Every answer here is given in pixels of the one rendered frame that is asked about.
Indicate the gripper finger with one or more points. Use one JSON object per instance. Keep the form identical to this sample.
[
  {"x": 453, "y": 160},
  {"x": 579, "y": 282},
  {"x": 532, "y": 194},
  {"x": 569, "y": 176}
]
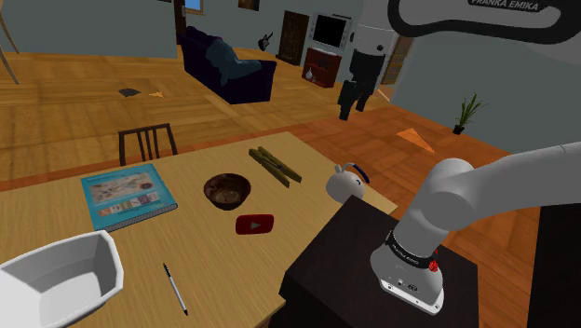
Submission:
[
  {"x": 364, "y": 100},
  {"x": 347, "y": 102}
]

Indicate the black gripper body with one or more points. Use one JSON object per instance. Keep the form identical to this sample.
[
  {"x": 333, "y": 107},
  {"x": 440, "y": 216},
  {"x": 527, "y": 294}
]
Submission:
[{"x": 366, "y": 68}]

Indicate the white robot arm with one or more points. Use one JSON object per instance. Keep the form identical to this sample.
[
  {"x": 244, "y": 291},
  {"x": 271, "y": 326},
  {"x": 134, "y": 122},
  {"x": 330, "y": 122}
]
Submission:
[{"x": 476, "y": 186}]

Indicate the light brown door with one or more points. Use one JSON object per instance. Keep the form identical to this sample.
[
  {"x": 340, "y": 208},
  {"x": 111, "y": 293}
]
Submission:
[{"x": 395, "y": 63}]

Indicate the red low cabinet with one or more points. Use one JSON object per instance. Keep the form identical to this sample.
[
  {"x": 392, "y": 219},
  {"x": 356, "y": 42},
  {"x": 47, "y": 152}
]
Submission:
[{"x": 321, "y": 68}]

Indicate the dark brown door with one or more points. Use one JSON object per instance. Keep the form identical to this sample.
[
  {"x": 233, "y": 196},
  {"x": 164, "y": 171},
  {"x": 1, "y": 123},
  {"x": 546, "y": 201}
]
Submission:
[{"x": 293, "y": 38}]

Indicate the white round kettle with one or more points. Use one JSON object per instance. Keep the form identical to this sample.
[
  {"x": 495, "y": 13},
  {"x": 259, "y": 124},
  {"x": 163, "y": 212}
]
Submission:
[{"x": 344, "y": 187}]

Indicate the olive green clothespin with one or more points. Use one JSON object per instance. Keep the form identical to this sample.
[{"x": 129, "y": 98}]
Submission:
[{"x": 273, "y": 166}]

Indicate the potted green plant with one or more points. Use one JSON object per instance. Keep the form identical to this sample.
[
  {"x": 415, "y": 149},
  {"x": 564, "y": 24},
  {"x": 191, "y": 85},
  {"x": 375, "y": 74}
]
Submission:
[{"x": 465, "y": 113}]

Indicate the black guitar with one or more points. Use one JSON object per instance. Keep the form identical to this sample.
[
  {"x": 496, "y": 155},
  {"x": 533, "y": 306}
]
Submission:
[{"x": 264, "y": 42}]

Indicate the dark blue sofa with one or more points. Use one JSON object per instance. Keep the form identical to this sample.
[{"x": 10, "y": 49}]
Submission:
[{"x": 245, "y": 82}]

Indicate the dark brown bowl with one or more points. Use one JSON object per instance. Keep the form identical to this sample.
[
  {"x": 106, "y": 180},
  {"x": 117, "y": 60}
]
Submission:
[{"x": 227, "y": 193}]

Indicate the red play button plaque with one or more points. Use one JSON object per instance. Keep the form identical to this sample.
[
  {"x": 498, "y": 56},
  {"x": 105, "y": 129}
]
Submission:
[{"x": 254, "y": 224}]

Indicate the dark robot stand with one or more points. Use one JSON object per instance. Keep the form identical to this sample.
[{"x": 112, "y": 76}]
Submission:
[{"x": 336, "y": 268}]

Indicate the window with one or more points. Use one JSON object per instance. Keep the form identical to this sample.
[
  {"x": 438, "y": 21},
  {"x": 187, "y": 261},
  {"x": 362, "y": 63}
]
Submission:
[{"x": 194, "y": 4}]

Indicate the dark wooden chair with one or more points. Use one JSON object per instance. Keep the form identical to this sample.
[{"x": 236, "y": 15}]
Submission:
[{"x": 147, "y": 141}]

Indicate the wooden table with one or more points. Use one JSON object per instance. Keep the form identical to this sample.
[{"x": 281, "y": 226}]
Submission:
[{"x": 218, "y": 263}]

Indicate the teal spiral-bound book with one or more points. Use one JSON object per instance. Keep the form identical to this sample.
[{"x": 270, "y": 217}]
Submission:
[{"x": 127, "y": 195}]

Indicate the silver pen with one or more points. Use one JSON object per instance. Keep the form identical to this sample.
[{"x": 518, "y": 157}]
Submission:
[{"x": 175, "y": 288}]

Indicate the white angular bowl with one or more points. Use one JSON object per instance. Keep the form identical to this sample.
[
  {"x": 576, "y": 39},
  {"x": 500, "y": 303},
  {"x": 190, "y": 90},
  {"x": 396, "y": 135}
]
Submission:
[{"x": 63, "y": 277}]

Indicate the wall television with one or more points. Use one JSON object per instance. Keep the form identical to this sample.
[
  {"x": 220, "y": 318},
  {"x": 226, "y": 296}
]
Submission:
[{"x": 330, "y": 30}]

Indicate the wall picture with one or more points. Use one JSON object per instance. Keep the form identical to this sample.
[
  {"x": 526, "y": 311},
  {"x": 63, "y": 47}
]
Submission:
[{"x": 248, "y": 4}]

